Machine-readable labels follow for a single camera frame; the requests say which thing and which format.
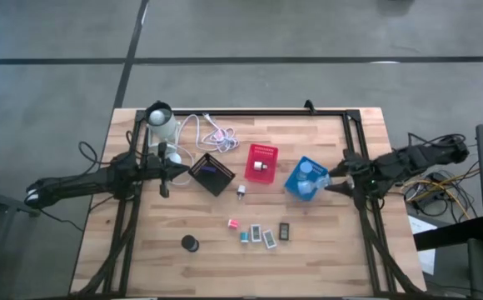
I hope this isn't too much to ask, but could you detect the white fan power cable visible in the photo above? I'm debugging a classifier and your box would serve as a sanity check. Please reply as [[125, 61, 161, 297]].
[[167, 143, 196, 187]]

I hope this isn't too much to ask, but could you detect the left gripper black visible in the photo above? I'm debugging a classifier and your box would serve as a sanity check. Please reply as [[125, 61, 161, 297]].
[[149, 142, 192, 199]]

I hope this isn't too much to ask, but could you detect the black metal table frame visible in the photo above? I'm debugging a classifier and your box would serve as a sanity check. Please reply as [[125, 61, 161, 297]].
[[69, 107, 428, 299]]

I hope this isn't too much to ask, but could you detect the black plastic basket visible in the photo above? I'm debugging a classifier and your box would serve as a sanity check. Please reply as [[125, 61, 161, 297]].
[[187, 152, 237, 198]]

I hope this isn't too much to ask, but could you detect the white coiled USB cable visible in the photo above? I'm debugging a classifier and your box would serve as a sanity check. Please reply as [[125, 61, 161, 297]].
[[177, 112, 241, 154]]

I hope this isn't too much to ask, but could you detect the black desk beam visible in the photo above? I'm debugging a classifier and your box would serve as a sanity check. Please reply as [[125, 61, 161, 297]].
[[414, 216, 483, 251]]

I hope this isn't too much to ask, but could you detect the yellow floor cable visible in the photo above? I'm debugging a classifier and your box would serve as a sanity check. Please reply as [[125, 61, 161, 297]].
[[403, 172, 471, 220]]

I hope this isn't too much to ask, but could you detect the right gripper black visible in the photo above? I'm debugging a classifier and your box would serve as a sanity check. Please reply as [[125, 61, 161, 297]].
[[323, 150, 371, 198]]

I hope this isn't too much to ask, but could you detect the grey metal stand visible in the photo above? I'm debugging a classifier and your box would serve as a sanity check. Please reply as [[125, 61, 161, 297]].
[[0, 182, 42, 300]]

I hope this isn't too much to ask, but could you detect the white paper sheet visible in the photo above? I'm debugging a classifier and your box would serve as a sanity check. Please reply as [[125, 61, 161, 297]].
[[407, 214, 437, 276]]

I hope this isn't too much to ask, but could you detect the black-capped hourglass blue sand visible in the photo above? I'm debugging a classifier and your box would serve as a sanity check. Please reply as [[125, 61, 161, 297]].
[[181, 234, 200, 253]]

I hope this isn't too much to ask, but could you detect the black floor cable bundle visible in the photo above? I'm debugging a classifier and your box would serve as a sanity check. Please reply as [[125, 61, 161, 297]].
[[401, 132, 482, 220]]

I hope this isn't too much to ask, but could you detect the blue plastic basket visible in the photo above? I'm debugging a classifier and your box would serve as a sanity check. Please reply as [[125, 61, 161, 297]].
[[283, 155, 330, 203]]

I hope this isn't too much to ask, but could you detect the red plastic basket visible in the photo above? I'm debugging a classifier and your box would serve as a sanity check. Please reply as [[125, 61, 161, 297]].
[[243, 143, 280, 185]]

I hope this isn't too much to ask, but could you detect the white desk fan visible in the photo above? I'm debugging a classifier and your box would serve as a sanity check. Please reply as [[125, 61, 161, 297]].
[[147, 140, 183, 166]]

